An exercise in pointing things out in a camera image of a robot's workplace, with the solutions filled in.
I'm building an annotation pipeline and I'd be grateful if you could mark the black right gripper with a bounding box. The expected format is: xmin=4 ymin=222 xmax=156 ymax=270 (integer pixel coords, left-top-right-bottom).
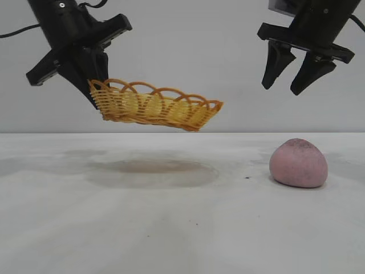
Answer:
xmin=257 ymin=0 xmax=356 ymax=96

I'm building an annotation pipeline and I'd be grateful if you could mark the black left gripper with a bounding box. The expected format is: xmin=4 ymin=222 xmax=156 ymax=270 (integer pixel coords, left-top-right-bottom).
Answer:
xmin=26 ymin=0 xmax=133 ymax=111

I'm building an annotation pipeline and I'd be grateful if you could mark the yellow woven wicker basket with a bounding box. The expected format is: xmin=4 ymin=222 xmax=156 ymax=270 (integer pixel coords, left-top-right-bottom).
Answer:
xmin=87 ymin=78 xmax=224 ymax=133

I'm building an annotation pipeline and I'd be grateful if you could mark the pink peach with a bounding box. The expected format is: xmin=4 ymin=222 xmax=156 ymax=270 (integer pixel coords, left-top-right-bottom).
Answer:
xmin=269 ymin=138 xmax=329 ymax=189

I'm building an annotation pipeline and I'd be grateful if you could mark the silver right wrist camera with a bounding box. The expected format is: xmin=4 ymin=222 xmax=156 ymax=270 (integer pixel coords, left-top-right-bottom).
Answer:
xmin=267 ymin=0 xmax=299 ymax=15

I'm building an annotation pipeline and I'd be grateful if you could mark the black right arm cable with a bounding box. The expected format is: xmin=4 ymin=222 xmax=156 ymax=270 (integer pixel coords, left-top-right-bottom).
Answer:
xmin=349 ymin=14 xmax=365 ymax=33

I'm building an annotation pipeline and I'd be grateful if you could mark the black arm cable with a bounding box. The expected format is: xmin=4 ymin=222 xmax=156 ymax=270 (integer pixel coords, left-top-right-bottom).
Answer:
xmin=349 ymin=14 xmax=365 ymax=33
xmin=0 ymin=24 xmax=43 ymax=39

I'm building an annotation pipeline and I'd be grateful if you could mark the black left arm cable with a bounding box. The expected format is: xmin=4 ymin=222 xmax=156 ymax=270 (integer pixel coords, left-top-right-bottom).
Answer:
xmin=0 ymin=24 xmax=43 ymax=39

